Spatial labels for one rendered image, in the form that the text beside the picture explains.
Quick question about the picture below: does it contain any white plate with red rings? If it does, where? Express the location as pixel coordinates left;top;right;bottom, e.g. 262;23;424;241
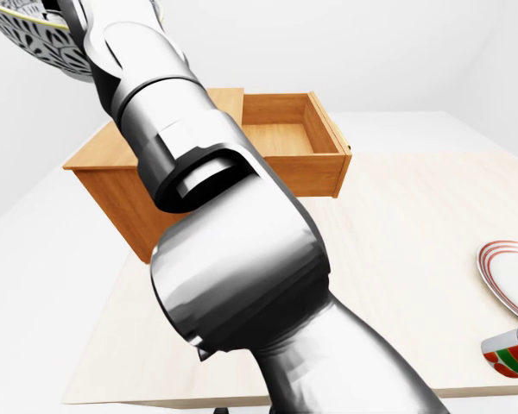
475;239;518;328

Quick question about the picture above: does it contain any black patterned bowl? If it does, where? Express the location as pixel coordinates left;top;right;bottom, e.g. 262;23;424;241
0;0;166;85

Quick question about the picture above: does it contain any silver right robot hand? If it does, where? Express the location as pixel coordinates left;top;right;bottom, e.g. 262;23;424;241
41;0;166;42

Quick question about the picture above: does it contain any open wooden drawer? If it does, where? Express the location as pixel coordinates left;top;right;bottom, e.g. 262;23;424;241
240;91;354;200

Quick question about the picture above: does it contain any white mug with red-green pattern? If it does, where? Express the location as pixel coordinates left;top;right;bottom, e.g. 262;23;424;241
480;325;518;380

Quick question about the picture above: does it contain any wooden cabinet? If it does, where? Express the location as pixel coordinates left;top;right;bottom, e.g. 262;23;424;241
62;87;245;266

